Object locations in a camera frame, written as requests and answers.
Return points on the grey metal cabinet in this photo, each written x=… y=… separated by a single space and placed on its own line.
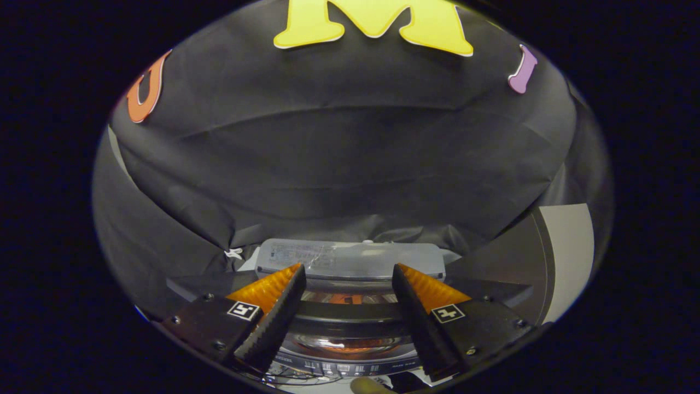
x=514 y=257

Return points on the black backdrop cloth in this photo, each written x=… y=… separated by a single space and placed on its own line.
x=328 y=164

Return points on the dark grey washing machine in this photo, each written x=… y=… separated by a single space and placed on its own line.
x=350 y=260

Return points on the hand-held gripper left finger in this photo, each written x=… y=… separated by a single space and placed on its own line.
x=276 y=323

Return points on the orange polo shirt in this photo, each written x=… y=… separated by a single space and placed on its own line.
x=342 y=299

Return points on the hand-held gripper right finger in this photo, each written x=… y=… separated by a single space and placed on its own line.
x=421 y=323

